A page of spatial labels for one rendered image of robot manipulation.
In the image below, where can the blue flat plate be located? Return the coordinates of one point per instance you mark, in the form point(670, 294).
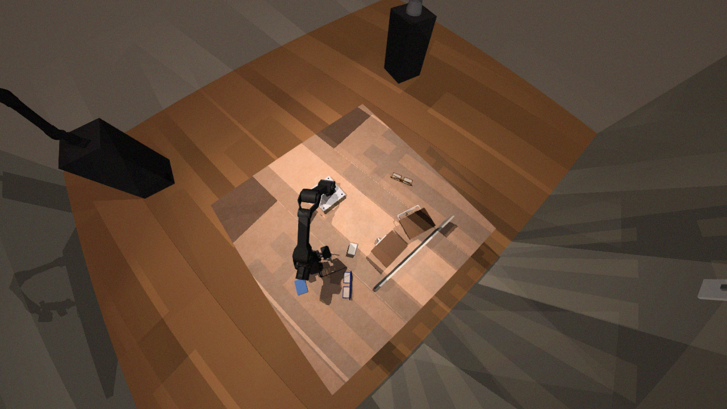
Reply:
point(301, 286)

